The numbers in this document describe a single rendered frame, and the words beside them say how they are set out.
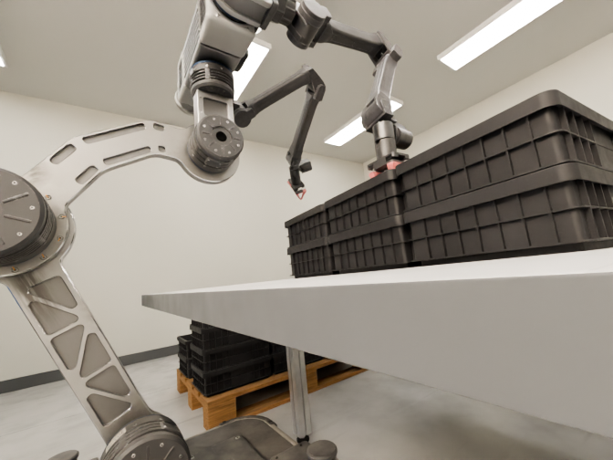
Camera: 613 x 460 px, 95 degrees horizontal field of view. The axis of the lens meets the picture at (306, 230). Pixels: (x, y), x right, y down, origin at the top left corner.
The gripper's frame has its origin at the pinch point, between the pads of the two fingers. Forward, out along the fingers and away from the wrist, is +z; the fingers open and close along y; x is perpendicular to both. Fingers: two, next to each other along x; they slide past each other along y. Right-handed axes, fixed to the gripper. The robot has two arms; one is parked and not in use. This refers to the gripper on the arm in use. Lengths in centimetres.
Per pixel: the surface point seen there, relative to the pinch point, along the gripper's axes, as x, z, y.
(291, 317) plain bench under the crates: 50, 23, -35
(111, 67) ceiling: 86, -182, 230
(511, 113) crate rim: 9.8, -1.3, -34.3
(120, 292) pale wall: 81, 23, 307
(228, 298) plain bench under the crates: 52, 22, -23
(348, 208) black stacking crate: 8.6, 2.9, 9.0
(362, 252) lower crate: 9.1, 16.0, 4.3
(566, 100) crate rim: 5.8, -1.2, -39.7
